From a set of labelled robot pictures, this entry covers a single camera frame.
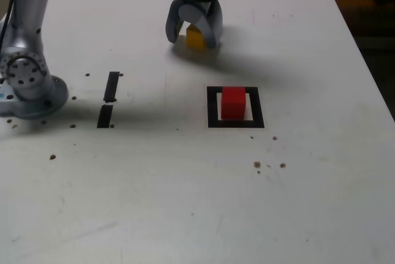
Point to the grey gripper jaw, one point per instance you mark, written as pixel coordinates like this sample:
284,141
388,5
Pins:
172,20
213,29

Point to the yellow cube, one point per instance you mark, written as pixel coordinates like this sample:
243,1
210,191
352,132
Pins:
194,40

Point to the red cube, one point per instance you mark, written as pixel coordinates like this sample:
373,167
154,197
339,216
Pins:
233,106

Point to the black tape square outline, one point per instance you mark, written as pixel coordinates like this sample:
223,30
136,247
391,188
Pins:
213,116

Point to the black tape strip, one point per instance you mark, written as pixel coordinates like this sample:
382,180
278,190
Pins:
111,86

